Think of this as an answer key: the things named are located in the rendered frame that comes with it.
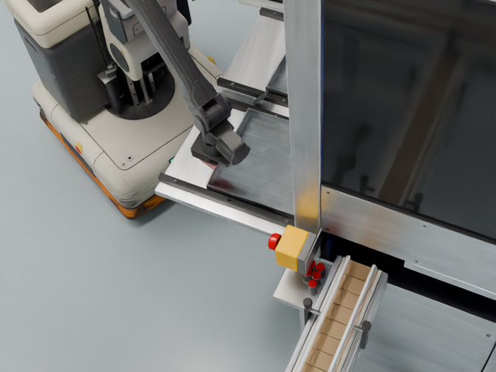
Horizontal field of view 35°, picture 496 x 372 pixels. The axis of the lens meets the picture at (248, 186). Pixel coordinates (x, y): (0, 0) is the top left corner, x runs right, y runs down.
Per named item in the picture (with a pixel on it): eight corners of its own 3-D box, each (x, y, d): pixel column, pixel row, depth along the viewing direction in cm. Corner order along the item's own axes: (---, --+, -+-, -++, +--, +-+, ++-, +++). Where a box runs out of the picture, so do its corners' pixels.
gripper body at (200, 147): (226, 169, 194) (226, 153, 188) (190, 153, 196) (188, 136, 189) (238, 148, 197) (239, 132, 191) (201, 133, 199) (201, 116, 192)
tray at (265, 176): (369, 153, 205) (370, 145, 202) (333, 235, 193) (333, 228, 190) (249, 115, 215) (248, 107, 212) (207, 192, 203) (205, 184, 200)
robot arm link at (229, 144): (221, 91, 181) (192, 114, 179) (255, 124, 177) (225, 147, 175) (224, 118, 192) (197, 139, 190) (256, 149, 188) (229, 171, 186)
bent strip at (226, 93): (269, 103, 216) (268, 89, 211) (265, 111, 215) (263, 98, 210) (223, 88, 220) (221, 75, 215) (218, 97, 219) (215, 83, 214)
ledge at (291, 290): (348, 274, 190) (348, 271, 188) (328, 321, 184) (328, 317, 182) (294, 254, 193) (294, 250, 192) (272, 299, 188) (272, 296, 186)
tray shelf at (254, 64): (421, 53, 224) (422, 49, 222) (328, 258, 192) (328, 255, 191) (266, 9, 238) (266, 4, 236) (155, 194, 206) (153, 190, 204)
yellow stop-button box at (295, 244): (317, 249, 183) (317, 234, 177) (305, 275, 179) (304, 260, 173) (287, 238, 185) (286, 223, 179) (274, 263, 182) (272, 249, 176)
